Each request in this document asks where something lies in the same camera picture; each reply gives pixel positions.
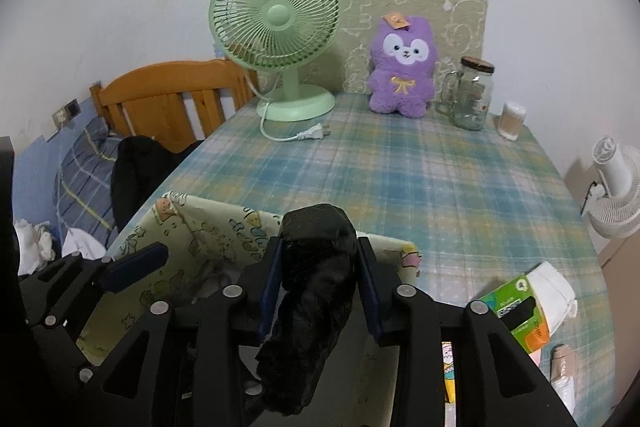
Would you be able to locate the beige door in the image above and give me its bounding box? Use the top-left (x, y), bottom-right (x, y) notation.
top-left (597, 234), bottom-right (640, 308)

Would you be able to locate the beige patterned wall panel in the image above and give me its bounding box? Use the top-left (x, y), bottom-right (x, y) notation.
top-left (335, 0), bottom-right (490, 95)

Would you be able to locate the green tissue pack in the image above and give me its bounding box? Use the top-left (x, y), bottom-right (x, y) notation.
top-left (474, 273), bottom-right (551, 354)

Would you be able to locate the black fan cable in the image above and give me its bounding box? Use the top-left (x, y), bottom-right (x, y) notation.
top-left (580, 179), bottom-right (601, 215)

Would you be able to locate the black plastic bag bundle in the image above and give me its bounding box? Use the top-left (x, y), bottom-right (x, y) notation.
top-left (256, 203), bottom-right (358, 414)

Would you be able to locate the cartoon print storage box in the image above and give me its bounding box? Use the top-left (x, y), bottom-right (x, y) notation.
top-left (77, 191), bottom-right (458, 427)

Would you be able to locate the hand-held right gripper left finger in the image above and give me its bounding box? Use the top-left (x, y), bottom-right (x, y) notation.
top-left (97, 237), bottom-right (286, 427)

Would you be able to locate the cotton swab container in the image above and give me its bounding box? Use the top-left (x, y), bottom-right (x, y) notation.
top-left (496, 102), bottom-right (527, 140)

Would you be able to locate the green desk fan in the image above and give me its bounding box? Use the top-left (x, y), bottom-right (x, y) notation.
top-left (209, 0), bottom-right (343, 124)

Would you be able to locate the purple plush toy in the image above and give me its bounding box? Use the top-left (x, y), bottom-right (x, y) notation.
top-left (367, 13), bottom-right (441, 116)

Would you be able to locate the black bag on chair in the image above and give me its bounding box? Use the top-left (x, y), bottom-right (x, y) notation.
top-left (111, 136), bottom-right (201, 233)

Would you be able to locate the white cloth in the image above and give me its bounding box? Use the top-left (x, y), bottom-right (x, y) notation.
top-left (62, 229), bottom-right (108, 260)
top-left (527, 261), bottom-right (578, 333)
top-left (14, 219), bottom-right (58, 275)

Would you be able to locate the white crumpled cloth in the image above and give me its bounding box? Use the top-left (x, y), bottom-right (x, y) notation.
top-left (62, 229), bottom-right (108, 260)
top-left (14, 219), bottom-right (58, 275)

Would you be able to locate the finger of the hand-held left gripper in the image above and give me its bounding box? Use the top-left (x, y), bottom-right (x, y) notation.
top-left (19, 242), bottom-right (169, 343)

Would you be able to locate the blue plaid bedding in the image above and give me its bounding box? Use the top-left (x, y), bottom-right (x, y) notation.
top-left (55, 117), bottom-right (123, 248)

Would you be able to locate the glass jar mug with lid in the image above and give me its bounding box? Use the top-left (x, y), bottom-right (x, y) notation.
top-left (436, 57), bottom-right (496, 131)

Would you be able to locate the green fan power cord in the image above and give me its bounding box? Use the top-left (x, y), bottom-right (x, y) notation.
top-left (258, 99), bottom-right (332, 142)

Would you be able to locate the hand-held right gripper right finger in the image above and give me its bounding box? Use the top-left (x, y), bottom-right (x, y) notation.
top-left (356, 236), bottom-right (576, 427)

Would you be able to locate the white standing fan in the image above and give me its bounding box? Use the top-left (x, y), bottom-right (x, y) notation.
top-left (580, 136), bottom-right (640, 239)

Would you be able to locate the pink packet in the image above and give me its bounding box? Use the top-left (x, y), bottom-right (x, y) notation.
top-left (549, 343), bottom-right (581, 413)

